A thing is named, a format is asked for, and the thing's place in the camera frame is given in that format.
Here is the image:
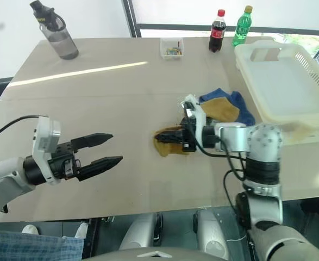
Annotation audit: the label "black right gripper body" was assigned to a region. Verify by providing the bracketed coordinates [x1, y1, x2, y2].
[176, 100, 198, 153]

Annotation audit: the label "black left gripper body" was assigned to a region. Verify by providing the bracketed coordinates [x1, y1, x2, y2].
[47, 140, 82, 182]

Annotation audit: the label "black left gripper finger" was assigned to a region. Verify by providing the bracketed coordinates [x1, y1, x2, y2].
[76, 155, 124, 182]
[70, 132, 114, 150]

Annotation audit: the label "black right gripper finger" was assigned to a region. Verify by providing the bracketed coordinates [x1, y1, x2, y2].
[155, 136, 183, 145]
[157, 129, 182, 138]

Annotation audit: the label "mustard yellow sock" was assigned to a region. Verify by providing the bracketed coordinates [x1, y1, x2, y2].
[202, 98, 241, 122]
[151, 125, 192, 158]

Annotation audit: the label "blue sock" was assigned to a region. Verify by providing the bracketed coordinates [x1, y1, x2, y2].
[198, 87, 256, 127]

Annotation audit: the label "white plastic basket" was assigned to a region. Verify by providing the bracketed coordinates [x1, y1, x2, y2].
[234, 40, 319, 127]

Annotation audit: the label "white shoe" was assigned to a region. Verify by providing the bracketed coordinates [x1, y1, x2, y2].
[21, 224, 40, 235]
[74, 221, 89, 239]

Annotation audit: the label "silver rounded leg cover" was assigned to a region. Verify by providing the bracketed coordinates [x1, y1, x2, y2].
[118, 212, 164, 251]
[193, 209, 230, 260]

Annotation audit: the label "colourful small clips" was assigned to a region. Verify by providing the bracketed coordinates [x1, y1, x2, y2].
[164, 46, 183, 56]

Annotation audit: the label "blue plaid cloth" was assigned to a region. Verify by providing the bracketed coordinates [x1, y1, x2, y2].
[0, 229, 85, 261]

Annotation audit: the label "clear plastic box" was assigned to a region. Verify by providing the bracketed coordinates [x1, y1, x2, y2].
[160, 37, 186, 61]

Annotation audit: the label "grey water bottle black lid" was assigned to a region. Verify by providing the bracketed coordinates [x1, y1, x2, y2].
[29, 0, 80, 60]

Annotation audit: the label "cola bottle red cap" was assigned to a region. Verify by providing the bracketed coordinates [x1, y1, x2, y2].
[208, 9, 227, 53]

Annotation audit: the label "silver robot chest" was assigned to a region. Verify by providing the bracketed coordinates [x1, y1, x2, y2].
[83, 246, 255, 261]

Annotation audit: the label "green soda bottle yellow cap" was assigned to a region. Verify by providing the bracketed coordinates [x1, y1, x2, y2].
[231, 5, 254, 47]

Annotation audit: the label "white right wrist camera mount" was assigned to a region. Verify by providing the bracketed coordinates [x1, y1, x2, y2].
[180, 94, 214, 150]

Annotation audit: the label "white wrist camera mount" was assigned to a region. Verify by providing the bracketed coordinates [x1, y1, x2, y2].
[180, 94, 214, 150]
[31, 116, 62, 186]

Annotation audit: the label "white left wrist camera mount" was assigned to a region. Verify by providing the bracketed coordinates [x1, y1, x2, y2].
[31, 116, 62, 186]

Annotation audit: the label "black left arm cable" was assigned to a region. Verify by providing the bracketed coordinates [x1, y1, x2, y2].
[0, 115, 50, 146]

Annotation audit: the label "black window frame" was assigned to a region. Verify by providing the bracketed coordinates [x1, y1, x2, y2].
[121, 0, 319, 39]

